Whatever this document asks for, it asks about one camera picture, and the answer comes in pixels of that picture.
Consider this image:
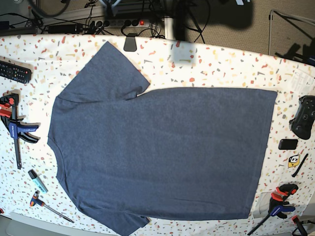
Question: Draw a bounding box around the blue grey T-shirt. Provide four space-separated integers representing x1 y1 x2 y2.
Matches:
48 43 277 236

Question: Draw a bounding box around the black table clip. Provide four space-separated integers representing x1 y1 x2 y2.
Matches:
124 33 137 52

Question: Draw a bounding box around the white metal table leg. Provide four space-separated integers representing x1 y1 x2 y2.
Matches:
164 16 175 40

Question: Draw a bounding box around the white power strip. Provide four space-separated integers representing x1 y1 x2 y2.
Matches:
102 19 151 28

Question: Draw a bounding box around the small black rectangular case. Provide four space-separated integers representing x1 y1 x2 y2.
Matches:
278 139 298 150

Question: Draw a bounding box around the terrazzo pattern tablecloth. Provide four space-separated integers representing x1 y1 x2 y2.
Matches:
0 34 315 236

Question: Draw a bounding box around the light blue highlighter marker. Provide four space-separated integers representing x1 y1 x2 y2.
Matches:
28 169 48 193

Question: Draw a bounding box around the yellow panda sticker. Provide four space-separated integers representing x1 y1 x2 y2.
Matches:
288 154 300 168

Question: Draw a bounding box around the black game controller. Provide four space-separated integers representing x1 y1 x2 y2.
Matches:
289 95 315 140

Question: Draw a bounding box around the blue red bar clamp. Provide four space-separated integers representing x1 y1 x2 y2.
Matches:
247 184 298 236

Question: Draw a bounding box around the thin black strip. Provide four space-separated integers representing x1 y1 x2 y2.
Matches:
292 153 309 177

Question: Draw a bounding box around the white paper sheet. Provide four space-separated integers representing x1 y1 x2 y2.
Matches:
291 70 315 94

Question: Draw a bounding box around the blue black bar clamp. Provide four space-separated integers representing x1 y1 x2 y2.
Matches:
0 93 39 170

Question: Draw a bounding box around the black TV remote control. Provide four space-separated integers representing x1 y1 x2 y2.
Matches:
0 61 32 84

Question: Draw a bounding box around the red black corner clamp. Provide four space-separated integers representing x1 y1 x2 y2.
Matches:
292 215 308 236

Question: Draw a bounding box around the orange blue T-handle screwdriver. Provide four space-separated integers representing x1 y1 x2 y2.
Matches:
30 190 74 223

